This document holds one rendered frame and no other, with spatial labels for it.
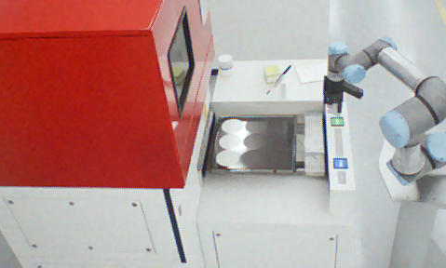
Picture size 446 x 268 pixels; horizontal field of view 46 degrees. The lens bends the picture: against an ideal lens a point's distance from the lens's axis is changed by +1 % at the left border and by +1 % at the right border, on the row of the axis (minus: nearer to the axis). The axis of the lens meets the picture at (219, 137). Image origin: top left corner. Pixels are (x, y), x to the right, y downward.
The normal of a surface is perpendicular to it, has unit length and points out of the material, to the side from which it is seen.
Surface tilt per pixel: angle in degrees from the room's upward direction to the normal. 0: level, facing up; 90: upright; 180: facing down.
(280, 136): 0
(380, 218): 0
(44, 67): 90
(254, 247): 90
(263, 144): 0
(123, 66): 90
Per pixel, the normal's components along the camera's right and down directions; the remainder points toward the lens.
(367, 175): -0.11, -0.75
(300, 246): -0.12, 0.66
